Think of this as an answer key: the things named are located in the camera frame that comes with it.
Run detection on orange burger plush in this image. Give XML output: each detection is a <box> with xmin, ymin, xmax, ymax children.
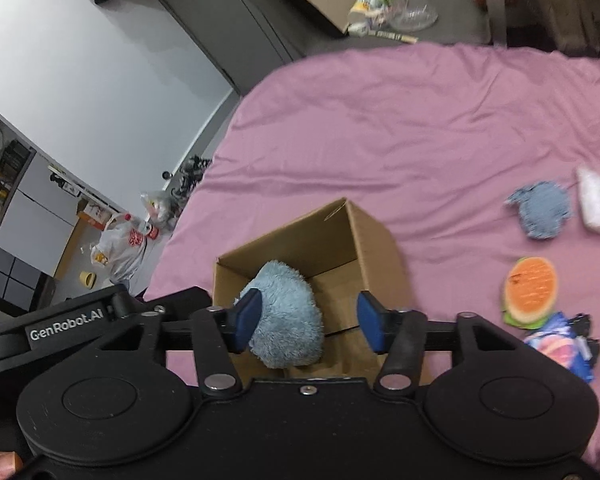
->
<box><xmin>503</xmin><ymin>257</ymin><xmax>558</xmax><ymax>330</ymax></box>

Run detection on black fabric piece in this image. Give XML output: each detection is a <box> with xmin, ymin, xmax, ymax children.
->
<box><xmin>569</xmin><ymin>313</ymin><xmax>600</xmax><ymax>368</ymax></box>

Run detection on blue pink printed pouch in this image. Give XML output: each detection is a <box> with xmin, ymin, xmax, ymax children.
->
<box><xmin>524</xmin><ymin>312</ymin><xmax>595</xmax><ymax>384</ymax></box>

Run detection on white plastic bag large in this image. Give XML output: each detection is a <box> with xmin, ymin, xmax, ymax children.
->
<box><xmin>576</xmin><ymin>167</ymin><xmax>600</xmax><ymax>234</ymax></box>

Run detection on fluffy light blue plush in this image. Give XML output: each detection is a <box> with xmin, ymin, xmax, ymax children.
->
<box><xmin>236</xmin><ymin>260</ymin><xmax>325</xmax><ymax>370</ymax></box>

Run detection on yellow slipper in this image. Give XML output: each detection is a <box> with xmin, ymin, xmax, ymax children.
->
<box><xmin>79</xmin><ymin>271</ymin><xmax>97</xmax><ymax>289</ymax></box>

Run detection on brown cardboard box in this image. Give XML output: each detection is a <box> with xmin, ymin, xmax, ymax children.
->
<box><xmin>212</xmin><ymin>198</ymin><xmax>416</xmax><ymax>384</ymax></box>

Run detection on grey white cabinet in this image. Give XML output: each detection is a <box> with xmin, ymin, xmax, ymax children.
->
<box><xmin>0</xmin><ymin>119</ymin><xmax>109</xmax><ymax>314</ymax></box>

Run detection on white plastic shopping bag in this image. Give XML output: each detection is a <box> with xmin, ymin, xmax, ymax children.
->
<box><xmin>90</xmin><ymin>212</ymin><xmax>160</xmax><ymax>284</ymax></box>

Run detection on blue denim plush piece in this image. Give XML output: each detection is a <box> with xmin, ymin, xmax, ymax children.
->
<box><xmin>505</xmin><ymin>181</ymin><xmax>571</xmax><ymax>240</ymax></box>

